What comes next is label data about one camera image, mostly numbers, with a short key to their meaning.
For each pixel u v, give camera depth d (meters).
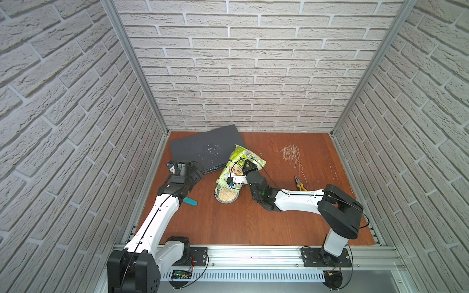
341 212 0.46
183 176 0.63
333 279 0.69
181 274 0.71
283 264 0.73
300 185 0.94
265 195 0.66
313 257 0.73
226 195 0.87
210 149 1.06
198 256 0.74
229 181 0.76
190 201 0.88
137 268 0.38
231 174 0.80
